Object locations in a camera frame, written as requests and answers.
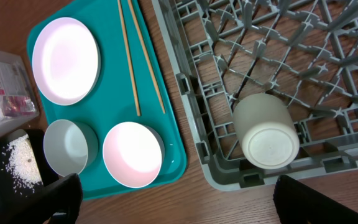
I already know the grey bowl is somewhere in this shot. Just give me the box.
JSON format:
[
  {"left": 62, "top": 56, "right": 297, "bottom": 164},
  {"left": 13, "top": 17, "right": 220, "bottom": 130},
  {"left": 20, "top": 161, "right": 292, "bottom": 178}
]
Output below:
[{"left": 43, "top": 119, "right": 99, "bottom": 177}]

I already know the black plastic tray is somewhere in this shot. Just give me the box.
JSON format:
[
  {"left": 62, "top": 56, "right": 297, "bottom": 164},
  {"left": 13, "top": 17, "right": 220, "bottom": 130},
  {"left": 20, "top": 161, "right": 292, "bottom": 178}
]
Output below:
[{"left": 0, "top": 129, "right": 58, "bottom": 211}]

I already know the teal serving tray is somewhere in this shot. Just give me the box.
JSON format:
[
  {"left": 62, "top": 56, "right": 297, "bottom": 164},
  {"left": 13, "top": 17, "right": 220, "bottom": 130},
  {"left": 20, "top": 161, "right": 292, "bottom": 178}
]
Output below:
[{"left": 27, "top": 0, "right": 187, "bottom": 187}]

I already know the clear plastic waste bin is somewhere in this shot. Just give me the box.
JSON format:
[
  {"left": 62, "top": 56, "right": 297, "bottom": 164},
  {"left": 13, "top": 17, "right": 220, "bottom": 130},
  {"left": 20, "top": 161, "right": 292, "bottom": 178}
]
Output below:
[{"left": 0, "top": 51, "right": 39, "bottom": 137}]

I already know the white pink bowl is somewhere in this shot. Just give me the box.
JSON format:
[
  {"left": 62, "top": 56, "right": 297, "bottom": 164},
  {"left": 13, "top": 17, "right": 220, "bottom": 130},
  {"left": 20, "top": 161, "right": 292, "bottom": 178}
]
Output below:
[{"left": 103, "top": 121, "right": 165, "bottom": 189}]

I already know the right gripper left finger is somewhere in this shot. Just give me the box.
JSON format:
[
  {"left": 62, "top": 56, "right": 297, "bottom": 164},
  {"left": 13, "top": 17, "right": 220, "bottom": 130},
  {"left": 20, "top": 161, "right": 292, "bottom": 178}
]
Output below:
[{"left": 0, "top": 173, "right": 83, "bottom": 223}]

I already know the red snack wrapper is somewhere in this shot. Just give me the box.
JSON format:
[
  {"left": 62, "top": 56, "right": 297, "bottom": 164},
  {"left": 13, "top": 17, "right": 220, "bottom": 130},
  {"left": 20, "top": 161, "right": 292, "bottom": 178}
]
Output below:
[{"left": 1, "top": 95, "right": 37, "bottom": 117}]

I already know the large white plate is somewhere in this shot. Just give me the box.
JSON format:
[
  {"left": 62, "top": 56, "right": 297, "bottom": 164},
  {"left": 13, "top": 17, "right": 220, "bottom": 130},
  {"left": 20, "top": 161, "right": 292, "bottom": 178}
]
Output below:
[{"left": 32, "top": 17, "right": 101, "bottom": 106}]

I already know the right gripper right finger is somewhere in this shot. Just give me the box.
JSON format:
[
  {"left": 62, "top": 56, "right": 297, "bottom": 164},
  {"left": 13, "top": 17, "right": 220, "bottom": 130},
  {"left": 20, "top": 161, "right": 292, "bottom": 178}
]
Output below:
[{"left": 273, "top": 175, "right": 358, "bottom": 224}]

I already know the wooden chopstick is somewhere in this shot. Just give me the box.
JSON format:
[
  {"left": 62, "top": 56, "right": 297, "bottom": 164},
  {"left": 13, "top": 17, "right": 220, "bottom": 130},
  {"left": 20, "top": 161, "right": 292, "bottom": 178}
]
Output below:
[
  {"left": 117, "top": 0, "right": 141, "bottom": 116},
  {"left": 127, "top": 0, "right": 166, "bottom": 114}
]

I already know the white cup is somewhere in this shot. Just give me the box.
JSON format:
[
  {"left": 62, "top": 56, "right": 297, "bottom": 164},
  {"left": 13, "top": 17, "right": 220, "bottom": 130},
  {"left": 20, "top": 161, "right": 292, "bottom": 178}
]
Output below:
[{"left": 232, "top": 93, "right": 300, "bottom": 169}]

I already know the white rice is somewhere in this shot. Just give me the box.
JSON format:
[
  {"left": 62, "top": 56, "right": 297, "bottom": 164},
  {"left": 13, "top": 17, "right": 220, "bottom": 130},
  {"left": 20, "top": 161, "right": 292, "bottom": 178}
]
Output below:
[{"left": 0, "top": 134, "right": 43, "bottom": 197}]

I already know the grey dishwasher rack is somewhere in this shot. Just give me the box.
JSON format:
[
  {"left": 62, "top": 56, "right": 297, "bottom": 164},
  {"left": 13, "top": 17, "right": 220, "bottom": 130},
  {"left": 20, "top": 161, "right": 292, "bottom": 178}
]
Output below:
[{"left": 153, "top": 0, "right": 358, "bottom": 191}]

